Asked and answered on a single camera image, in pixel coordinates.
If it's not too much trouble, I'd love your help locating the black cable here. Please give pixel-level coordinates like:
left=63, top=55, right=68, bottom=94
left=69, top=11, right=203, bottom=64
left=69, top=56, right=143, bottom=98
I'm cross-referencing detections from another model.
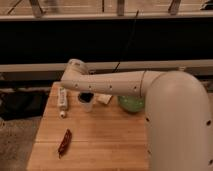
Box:
left=113, top=9, right=140, bottom=73

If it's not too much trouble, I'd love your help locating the green bowl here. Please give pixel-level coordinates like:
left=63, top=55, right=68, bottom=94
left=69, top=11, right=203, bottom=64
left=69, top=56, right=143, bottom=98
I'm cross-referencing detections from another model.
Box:
left=117, top=96, right=144, bottom=113

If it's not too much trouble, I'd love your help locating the red chili pepper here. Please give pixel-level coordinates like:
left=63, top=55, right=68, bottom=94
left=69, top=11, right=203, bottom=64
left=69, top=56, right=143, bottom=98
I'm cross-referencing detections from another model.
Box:
left=58, top=129, right=72, bottom=156

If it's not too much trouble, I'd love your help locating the beige eraser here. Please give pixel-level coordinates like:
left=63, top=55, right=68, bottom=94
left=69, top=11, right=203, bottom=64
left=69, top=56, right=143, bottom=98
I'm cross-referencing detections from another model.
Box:
left=97, top=94, right=112, bottom=104

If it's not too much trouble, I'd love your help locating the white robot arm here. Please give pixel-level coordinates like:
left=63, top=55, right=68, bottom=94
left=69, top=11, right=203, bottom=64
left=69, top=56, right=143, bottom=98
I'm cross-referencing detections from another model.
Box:
left=61, top=59, right=213, bottom=171

